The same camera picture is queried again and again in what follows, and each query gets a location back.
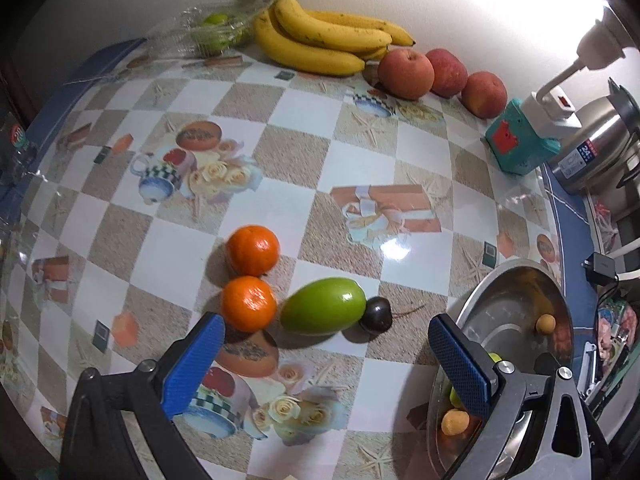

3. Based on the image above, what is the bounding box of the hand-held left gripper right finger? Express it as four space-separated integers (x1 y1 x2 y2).
428 312 618 480

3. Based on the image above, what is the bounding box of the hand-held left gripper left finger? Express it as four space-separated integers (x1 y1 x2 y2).
59 311 227 480

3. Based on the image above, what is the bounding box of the green jujube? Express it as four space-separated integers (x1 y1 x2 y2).
280 277 368 336
447 352 503 408

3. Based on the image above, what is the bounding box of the orange tangerine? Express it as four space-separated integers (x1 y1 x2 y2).
226 225 281 277
220 276 277 333

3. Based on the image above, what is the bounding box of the stainless steel bowl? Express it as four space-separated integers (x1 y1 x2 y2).
427 259 576 480

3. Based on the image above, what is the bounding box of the dark cherry with stem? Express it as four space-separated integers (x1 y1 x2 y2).
360 296 426 335

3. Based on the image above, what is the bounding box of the colourful snack packet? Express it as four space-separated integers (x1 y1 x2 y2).
597 300 640 376

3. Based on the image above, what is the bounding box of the black charger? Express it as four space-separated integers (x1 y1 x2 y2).
581 254 621 285

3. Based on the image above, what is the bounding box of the teal plastic box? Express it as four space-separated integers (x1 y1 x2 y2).
485 100 562 177

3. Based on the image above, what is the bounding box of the checkered printed tablecloth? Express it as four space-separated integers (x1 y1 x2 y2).
0 42 576 480

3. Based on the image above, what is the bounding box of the stainless steel thermos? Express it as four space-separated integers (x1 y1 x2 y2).
549 79 640 193

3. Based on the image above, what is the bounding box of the white socket adapter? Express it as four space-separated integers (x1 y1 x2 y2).
520 85 583 140

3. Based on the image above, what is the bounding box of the red apple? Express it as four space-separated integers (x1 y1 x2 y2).
461 71 508 120
425 48 469 98
377 49 435 101

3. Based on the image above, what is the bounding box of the clear packet with red label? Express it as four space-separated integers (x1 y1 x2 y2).
0 110 43 186

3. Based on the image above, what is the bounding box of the clear bag of green fruit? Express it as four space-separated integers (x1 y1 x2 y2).
150 0 273 58

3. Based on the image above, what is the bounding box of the yellow banana bunch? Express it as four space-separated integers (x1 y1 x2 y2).
252 0 417 77

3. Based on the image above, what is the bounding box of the white gooseneck lamp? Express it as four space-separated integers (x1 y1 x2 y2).
535 5 627 103

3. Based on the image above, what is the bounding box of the white cable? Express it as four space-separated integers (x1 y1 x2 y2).
612 240 640 281

